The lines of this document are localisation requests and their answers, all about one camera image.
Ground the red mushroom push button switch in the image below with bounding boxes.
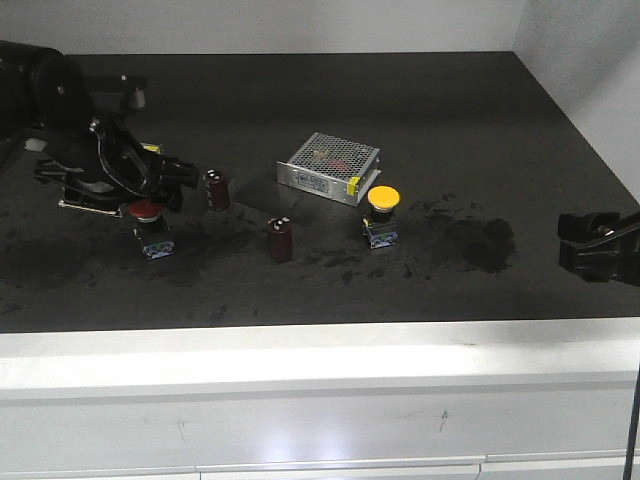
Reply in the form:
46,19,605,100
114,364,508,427
128,199,175,260

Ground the yellow mushroom push button switch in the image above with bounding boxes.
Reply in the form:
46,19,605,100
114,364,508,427
362,185,401,249

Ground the silver mesh power supply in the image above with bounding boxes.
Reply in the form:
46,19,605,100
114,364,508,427
276,132,381,207

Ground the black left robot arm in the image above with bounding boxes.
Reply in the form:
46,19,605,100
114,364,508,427
1,41,199,217

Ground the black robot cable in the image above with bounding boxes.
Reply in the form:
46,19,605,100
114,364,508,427
621,357,640,480

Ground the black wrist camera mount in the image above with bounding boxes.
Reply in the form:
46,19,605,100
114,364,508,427
86,74,148,112

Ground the dark red capacitor left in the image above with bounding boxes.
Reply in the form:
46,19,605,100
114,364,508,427
203,169,231,211

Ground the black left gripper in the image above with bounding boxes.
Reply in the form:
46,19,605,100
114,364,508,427
32,114,199,216

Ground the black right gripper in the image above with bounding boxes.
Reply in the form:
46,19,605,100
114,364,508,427
557,212,639,286

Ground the dark red capacitor right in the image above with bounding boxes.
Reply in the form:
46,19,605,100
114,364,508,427
267,216,293,263

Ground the dark red capacitor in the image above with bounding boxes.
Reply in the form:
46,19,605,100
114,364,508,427
203,169,231,211
267,216,293,263

